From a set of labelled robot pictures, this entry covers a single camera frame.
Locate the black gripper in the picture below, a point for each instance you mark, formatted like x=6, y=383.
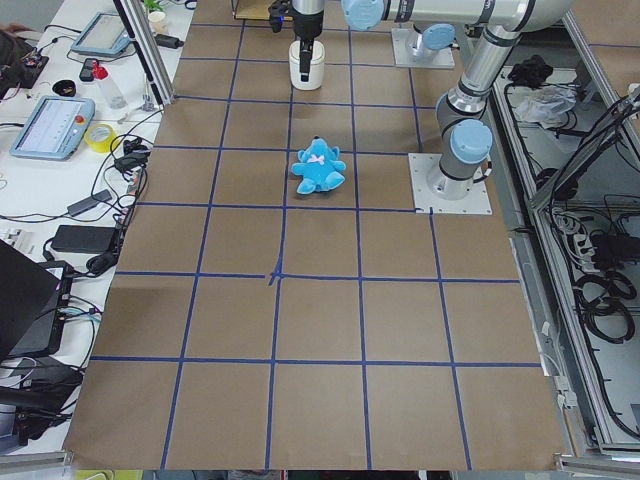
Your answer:
x=306, y=26

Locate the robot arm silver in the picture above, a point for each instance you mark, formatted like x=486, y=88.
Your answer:
x=427, y=48
x=467, y=141

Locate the blue plush toy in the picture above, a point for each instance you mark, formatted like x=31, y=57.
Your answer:
x=319, y=167

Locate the paper cup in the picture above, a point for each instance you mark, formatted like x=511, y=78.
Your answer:
x=158, y=22

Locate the clear bottle red cap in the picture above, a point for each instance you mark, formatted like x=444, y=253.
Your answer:
x=109, y=89

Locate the far teach pendant blue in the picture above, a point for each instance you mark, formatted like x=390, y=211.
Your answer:
x=104, y=36

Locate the teach pendant blue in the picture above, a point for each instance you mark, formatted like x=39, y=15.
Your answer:
x=104, y=36
x=54, y=129

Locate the yellow tape roll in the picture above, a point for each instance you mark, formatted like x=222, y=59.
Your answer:
x=100, y=137

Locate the small black bowl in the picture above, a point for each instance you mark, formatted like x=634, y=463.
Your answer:
x=65, y=88

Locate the crumpled white cloth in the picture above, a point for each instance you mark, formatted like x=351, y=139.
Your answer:
x=547, y=106

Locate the grey usb hub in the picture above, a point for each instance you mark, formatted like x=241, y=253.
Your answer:
x=88, y=203

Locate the near teach pendant blue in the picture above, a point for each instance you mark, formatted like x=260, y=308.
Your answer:
x=54, y=129

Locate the black power adapter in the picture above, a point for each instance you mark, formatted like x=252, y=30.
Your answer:
x=83, y=239

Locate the black laptop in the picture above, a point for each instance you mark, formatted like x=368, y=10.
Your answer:
x=33, y=297

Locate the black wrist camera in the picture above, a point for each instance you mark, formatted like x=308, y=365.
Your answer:
x=278, y=11

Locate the aluminium frame post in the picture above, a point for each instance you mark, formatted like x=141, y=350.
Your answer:
x=135, y=20

